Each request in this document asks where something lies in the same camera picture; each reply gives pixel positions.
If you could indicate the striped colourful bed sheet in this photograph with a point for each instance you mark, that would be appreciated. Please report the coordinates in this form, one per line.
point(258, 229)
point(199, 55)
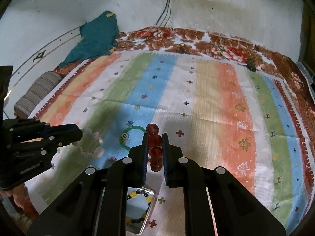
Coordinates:
point(218, 113)

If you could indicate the person's left hand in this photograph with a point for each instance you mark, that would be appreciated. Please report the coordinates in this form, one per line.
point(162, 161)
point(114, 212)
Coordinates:
point(22, 200)

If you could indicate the green jade bangle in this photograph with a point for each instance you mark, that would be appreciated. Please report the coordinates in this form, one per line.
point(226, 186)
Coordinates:
point(124, 136)

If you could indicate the clear plastic storage bin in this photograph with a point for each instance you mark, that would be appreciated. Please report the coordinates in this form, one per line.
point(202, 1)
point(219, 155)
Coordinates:
point(305, 72)

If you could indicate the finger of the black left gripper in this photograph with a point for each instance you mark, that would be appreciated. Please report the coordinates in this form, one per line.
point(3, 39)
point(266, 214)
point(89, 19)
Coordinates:
point(23, 127)
point(49, 139)

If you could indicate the striped grey pillow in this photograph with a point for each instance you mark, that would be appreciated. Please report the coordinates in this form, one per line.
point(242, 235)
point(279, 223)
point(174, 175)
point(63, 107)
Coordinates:
point(36, 93)

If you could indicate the clear jewelry organizer box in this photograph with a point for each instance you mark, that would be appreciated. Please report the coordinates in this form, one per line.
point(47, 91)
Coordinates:
point(140, 204)

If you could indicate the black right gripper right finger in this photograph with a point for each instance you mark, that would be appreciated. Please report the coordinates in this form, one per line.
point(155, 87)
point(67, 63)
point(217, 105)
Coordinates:
point(215, 202)

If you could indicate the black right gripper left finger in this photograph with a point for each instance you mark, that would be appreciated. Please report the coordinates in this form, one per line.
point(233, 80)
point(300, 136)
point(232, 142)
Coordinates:
point(95, 203)

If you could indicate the black small device on bed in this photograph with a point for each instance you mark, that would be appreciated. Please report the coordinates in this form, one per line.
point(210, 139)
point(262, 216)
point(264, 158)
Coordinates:
point(250, 66)

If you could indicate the teal cloth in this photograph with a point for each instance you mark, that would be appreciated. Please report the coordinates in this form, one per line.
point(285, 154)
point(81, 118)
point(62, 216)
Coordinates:
point(98, 38)

